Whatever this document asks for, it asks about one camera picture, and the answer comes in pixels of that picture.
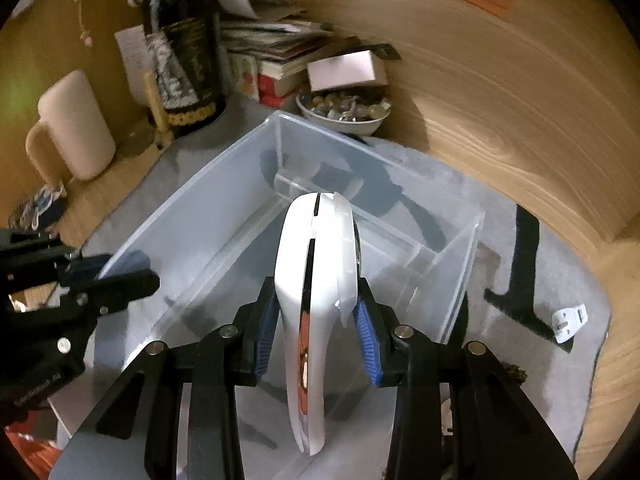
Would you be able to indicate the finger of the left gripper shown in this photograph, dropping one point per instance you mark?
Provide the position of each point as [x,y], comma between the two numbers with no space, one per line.
[109,295]
[99,266]

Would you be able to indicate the yellow lip balm tube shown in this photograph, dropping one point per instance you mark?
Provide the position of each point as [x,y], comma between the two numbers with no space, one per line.
[163,134]

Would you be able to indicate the clear plastic storage bin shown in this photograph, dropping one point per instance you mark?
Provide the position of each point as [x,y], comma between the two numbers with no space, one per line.
[216,239]

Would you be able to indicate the dark wine bottle elephant label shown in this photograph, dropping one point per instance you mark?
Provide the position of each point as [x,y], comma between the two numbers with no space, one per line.
[182,45]

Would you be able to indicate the white handwritten note paper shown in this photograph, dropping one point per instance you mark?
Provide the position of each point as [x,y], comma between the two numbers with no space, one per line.
[134,52]

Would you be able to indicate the white handheld massager device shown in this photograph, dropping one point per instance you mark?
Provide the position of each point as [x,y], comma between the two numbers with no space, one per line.
[316,280]

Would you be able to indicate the white bowl of stones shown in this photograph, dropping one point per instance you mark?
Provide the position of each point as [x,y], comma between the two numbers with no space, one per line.
[343,112]

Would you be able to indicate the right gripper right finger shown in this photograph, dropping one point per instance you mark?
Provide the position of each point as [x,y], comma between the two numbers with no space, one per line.
[454,407]

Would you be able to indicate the stack of books and papers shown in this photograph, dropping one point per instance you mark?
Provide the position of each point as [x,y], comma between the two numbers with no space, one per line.
[265,38]

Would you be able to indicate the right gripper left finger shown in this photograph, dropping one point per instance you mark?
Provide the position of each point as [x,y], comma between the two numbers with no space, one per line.
[133,431]

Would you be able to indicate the white card on bowl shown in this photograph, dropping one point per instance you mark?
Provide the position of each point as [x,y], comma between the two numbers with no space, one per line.
[356,69]

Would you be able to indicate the cartoon sticker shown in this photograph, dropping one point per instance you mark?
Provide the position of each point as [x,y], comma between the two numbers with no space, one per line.
[41,211]

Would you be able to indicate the grey mat with black letters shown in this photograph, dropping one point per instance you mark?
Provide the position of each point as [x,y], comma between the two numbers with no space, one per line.
[521,274]

